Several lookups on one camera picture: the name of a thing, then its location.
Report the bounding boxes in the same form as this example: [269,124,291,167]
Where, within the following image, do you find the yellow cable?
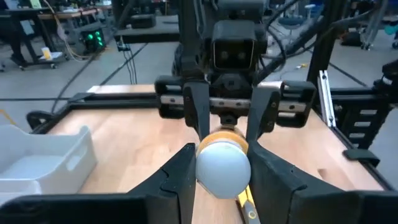
[0,108,15,124]

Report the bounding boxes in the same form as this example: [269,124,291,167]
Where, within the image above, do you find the silver arm base bracket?
[317,70,337,128]

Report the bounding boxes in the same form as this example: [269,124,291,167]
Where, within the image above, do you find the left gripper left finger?
[0,142,197,224]

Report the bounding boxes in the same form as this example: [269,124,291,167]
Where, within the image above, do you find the green yellow handled scissors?
[234,185,262,224]

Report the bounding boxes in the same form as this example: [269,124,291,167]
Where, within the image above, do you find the blue office chair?
[277,3,317,30]

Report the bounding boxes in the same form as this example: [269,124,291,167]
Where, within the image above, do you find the white plastic storage bin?
[0,123,98,195]
[0,179,43,206]

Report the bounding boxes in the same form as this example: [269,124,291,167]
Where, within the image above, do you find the black metal table frame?
[29,91,398,192]

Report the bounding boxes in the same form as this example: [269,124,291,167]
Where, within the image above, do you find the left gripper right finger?
[248,141,398,224]

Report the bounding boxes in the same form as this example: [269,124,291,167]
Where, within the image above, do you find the black box green lights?
[81,28,106,54]

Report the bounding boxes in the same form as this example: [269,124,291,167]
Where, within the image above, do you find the black table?
[114,15,181,44]

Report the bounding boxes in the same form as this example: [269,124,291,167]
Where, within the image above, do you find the dark wheeled work desk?
[0,7,68,71]

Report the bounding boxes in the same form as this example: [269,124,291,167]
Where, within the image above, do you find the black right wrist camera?
[211,20,258,72]

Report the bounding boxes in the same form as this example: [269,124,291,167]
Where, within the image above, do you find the black round ring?
[26,110,55,131]

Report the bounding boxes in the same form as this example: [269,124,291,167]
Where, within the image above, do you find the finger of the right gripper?
[182,80,212,143]
[244,86,282,143]

